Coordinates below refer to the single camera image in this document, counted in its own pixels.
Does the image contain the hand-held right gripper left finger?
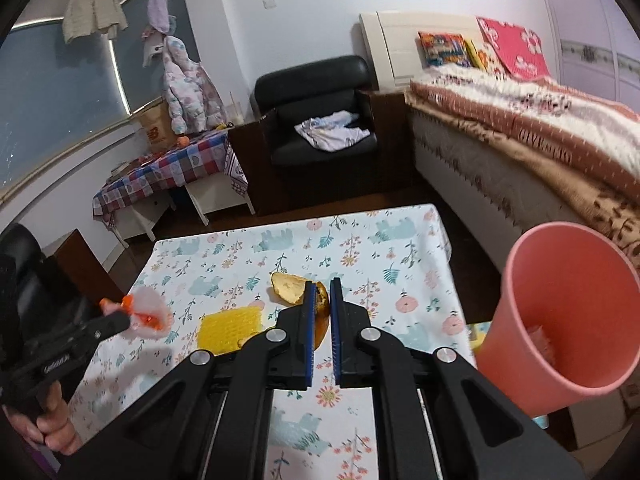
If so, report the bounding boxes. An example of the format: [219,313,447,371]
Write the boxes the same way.
[59,280,319,480]

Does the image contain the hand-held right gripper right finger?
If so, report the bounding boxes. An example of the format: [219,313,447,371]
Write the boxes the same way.
[330,277,586,480]

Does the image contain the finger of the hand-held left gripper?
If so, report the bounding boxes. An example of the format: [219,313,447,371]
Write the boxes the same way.
[75,310,132,350]

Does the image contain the orange peel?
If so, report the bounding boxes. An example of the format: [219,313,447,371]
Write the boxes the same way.
[271,272,307,306]
[312,281,331,350]

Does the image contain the white orange plastic bag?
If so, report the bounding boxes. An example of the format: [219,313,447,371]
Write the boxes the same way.
[100,287,173,337]

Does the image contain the yellow foam net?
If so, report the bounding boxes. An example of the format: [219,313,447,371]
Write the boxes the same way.
[197,308,264,351]

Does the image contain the pink plastic bin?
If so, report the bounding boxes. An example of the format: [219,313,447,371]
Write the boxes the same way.
[474,223,640,417]

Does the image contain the person's left hand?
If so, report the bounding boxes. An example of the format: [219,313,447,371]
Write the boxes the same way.
[5,381,84,457]

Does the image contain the black leather chair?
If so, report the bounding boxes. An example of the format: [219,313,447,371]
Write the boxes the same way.
[0,222,103,361]

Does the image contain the floral tablecloth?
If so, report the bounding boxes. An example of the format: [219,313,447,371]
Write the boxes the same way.
[67,203,476,480]

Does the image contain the colourful packet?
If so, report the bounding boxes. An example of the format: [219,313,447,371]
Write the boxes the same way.
[467,322,493,352]

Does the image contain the checked tablecloth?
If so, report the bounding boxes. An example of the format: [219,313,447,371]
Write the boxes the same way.
[92,127,249,223]

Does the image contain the white side table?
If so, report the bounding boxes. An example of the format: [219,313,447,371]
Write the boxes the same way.
[107,170,256,243]

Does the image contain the dark wooden cabinet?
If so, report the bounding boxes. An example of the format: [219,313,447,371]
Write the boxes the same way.
[370,89,416,196]
[227,112,281,216]

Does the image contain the white patterned cloth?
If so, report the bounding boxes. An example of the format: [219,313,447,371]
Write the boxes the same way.
[294,111,371,152]

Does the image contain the brown paper bag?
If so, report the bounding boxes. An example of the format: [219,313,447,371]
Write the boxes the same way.
[134,102,180,151]

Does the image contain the white bed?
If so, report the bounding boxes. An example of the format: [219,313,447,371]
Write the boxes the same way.
[359,10,640,271]

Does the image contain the curved window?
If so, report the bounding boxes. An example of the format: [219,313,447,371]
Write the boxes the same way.
[0,0,196,191]

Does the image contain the glass jar with sticks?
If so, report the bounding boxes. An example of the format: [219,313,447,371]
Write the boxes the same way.
[227,92,246,126]

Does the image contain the pale puffy jacket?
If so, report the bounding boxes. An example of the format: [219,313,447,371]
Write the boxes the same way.
[162,35,227,133]

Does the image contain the black leather armchair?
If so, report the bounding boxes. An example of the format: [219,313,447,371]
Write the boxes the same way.
[250,55,378,168]

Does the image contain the rust dotted blanket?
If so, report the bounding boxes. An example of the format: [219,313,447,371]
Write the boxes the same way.
[410,80,640,201]

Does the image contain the tan brown blanket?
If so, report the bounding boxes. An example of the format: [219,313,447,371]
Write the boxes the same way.
[480,125,640,256]

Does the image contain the white hanging garment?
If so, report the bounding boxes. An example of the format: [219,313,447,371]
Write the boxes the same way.
[141,27,168,68]

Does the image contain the colourful patterned pillow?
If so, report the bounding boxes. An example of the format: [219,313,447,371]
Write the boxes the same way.
[417,31,473,67]

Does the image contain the white fleece blanket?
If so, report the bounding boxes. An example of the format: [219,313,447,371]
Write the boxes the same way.
[435,62,640,171]

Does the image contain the beige cardigan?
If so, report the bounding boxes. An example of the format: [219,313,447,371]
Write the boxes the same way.
[62,0,129,45]

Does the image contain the yellow patterned pillow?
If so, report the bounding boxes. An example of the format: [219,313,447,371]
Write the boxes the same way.
[464,39,506,73]

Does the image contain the lilac hat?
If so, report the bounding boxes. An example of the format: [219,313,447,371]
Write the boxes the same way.
[146,0,176,31]

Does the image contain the pink flower pillow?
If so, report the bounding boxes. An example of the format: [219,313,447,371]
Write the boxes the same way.
[475,16,553,81]

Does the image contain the lilac wardrobe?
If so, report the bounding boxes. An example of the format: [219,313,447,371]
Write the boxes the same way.
[540,0,640,116]

